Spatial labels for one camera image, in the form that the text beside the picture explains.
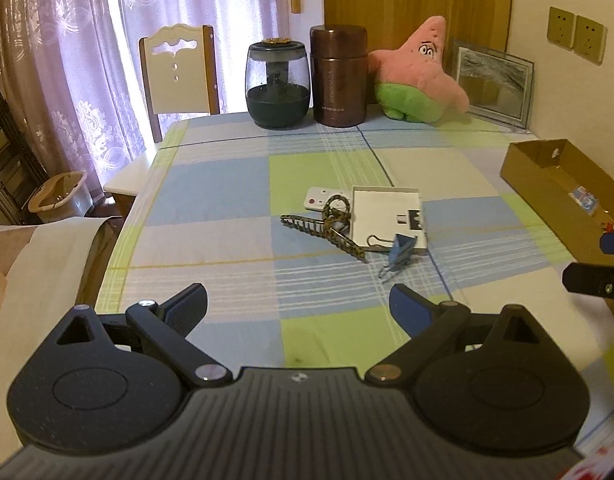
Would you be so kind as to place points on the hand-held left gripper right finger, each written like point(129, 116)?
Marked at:
point(409, 310)

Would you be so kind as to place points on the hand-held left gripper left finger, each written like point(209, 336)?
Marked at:
point(187, 307)

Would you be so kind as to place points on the small red item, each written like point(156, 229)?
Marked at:
point(610, 226)

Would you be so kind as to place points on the blue white packet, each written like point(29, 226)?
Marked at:
point(584, 199)

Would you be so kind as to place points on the shallow cardboard box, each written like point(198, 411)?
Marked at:
point(542, 175)

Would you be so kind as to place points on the blue binder clip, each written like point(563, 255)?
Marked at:
point(402, 252)

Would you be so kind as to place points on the white flat box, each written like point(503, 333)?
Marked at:
point(382, 210)

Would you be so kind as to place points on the checked tablecloth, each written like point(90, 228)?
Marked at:
point(227, 190)

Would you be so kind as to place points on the leopard hair claw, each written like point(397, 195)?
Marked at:
point(312, 224)

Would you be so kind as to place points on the small white remote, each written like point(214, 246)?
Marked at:
point(321, 199)

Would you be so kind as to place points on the white wooden board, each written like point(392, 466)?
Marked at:
point(129, 175)

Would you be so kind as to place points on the beige waste basket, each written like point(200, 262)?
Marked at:
point(62, 197)

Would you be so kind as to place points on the red white paper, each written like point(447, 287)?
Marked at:
point(599, 462)

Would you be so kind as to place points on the cream wooden chair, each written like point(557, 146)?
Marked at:
point(179, 85)

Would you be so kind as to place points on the dark glass jar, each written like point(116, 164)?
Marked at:
point(277, 102)

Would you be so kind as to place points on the pink starfish plush toy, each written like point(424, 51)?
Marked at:
point(417, 80)

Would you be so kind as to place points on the brown metal canister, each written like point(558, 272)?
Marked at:
point(339, 85)

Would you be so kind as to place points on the black metal rack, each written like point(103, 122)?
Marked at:
point(7, 150)

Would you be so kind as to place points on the mauve lace curtain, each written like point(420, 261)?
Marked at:
point(207, 0)
point(47, 60)

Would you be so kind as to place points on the silver picture frame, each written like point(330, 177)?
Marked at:
point(492, 80)

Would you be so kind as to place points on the gold wall socket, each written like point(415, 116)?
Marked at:
point(561, 27)
point(589, 40)

